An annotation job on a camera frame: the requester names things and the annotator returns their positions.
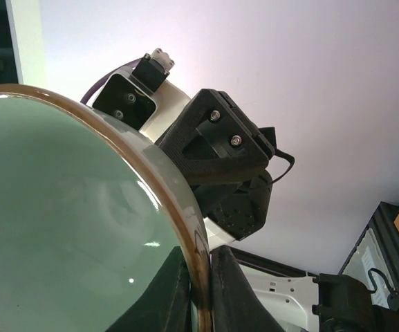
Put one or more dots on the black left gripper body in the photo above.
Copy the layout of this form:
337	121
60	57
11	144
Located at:
239	208

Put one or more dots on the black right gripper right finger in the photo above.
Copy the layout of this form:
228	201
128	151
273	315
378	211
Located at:
235	306

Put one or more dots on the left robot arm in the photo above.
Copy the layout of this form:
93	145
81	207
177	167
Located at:
292	301

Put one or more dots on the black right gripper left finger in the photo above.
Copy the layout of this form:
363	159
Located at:
165	304

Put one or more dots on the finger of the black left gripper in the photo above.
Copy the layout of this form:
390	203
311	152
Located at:
213	142

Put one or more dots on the pale green ceramic bowl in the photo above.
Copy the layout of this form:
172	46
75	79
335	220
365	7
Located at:
89	211

